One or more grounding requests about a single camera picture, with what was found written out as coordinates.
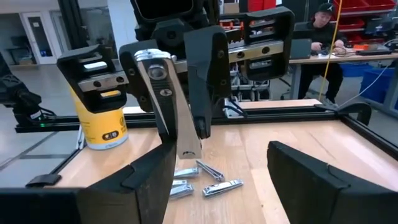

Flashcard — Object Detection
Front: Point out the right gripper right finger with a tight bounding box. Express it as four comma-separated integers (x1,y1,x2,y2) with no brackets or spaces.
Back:
267,141,398,224

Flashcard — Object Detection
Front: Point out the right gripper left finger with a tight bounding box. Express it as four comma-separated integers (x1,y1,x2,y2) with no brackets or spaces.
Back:
0,139,177,224

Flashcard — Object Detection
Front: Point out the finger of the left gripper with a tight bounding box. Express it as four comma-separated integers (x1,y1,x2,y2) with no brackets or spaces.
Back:
119,43,178,140
183,25,233,140

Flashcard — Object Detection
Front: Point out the silver nail clipper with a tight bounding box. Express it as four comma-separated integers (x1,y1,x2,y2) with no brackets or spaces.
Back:
173,167,203,179
169,179,195,200
133,49,203,160
201,179,244,199
195,159,226,183

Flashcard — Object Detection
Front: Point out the grey laptop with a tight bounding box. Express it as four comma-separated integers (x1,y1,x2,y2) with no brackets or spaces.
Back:
290,37,313,60

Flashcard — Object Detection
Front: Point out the cluttered equipment rack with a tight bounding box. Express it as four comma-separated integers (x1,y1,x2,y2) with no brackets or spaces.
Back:
219,17,290,103

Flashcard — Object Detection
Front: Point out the person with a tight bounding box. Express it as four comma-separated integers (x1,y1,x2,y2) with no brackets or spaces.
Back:
297,2,348,108

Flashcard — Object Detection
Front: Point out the yellow canister with white lid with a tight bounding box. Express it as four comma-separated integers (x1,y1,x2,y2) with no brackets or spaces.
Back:
68,86,129,151

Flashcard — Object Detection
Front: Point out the black table edge clip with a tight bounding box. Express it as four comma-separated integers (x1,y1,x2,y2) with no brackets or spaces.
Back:
25,173,63,189

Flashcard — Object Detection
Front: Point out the wooden desk top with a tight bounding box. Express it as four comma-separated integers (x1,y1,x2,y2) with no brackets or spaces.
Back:
288,51,398,65

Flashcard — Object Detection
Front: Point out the white door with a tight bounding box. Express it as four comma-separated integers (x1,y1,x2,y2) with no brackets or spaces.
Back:
19,11,64,66

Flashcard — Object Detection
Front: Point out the red bin shelf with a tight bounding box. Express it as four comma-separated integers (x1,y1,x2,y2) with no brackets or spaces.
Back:
332,0,398,44

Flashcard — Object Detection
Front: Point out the yellow cable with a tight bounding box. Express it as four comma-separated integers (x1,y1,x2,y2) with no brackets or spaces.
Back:
318,0,344,102

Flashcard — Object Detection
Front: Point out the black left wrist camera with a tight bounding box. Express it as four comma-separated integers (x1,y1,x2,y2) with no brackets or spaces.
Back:
129,0,220,24

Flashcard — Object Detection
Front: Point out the black metal table frame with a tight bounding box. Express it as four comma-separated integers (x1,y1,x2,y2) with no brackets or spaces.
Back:
14,0,398,177

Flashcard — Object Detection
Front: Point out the white cable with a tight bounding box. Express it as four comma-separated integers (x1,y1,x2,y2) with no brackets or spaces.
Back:
338,60,398,109

